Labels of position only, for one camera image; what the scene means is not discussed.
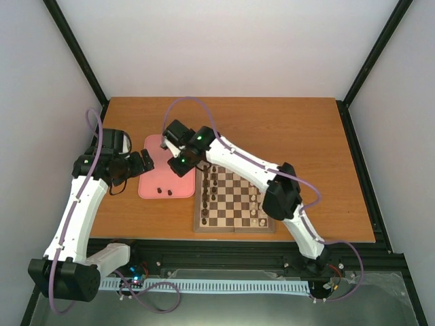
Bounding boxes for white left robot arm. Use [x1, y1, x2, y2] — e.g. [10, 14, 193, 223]
[28, 128, 154, 302]

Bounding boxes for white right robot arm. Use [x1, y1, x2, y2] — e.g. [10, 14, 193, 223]
[161, 120, 330, 276]

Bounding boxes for wooden chess board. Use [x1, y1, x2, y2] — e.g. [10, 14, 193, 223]
[193, 163, 275, 233]

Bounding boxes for row of white chess pieces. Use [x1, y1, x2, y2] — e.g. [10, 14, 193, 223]
[249, 194, 268, 229]

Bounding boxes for pink plastic tray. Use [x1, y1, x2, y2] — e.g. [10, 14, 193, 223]
[138, 134, 196, 200]

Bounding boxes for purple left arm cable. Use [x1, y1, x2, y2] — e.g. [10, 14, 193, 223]
[48, 108, 103, 313]

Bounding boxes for black aluminium frame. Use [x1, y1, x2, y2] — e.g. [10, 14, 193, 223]
[20, 0, 435, 326]

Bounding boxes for light blue cable duct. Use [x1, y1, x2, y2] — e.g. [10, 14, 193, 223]
[98, 277, 311, 295]

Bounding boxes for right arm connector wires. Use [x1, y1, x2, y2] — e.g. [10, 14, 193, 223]
[322, 263, 346, 291]

